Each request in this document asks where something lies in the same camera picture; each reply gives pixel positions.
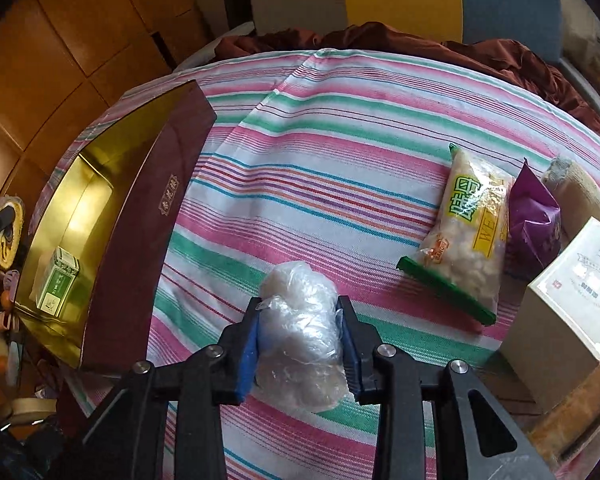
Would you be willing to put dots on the small green tea box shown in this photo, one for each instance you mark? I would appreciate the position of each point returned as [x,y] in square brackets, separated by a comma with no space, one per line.
[57,280]

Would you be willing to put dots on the rolled beige sock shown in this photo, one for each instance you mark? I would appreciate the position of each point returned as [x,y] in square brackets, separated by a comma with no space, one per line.
[580,195]

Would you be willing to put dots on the maroon gift box gold interior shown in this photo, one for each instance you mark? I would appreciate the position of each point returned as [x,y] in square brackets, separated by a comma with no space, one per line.
[150,220]

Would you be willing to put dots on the clear plastic bag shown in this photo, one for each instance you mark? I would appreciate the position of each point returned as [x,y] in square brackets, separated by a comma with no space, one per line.
[300,330]

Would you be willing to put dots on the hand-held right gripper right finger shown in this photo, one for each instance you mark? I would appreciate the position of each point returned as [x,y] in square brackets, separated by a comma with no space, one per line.
[349,355]

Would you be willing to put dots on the beige tape roll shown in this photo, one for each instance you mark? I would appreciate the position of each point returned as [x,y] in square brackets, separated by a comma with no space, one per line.
[22,405]

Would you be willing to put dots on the striped bed sheet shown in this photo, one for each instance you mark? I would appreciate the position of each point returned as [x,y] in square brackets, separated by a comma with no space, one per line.
[330,185]

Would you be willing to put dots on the purple snack packet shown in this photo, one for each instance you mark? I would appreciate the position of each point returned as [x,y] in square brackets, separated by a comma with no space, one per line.
[530,230]

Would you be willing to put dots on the beige cardboard box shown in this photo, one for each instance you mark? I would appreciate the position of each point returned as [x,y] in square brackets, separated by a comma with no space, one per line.
[565,320]

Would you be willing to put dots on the clear snack bag green edges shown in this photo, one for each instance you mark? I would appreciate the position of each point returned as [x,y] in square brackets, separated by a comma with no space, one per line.
[472,240]

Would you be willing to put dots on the brown cloth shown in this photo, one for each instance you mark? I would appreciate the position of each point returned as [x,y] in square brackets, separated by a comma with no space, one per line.
[505,60]

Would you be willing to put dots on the pale carton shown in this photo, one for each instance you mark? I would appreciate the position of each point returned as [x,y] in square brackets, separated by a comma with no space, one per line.
[592,45]

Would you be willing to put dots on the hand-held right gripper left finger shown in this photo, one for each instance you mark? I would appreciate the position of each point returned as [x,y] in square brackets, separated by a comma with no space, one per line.
[247,360]

